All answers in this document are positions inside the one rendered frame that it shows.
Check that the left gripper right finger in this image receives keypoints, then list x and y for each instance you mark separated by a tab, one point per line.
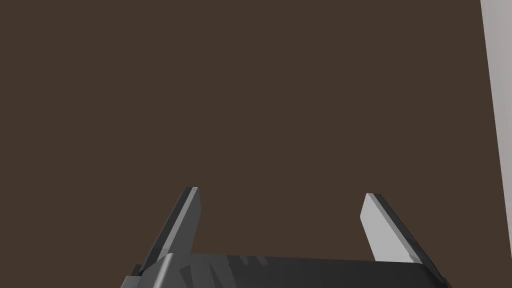
386	236

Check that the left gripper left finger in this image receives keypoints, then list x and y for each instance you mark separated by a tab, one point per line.
180	228

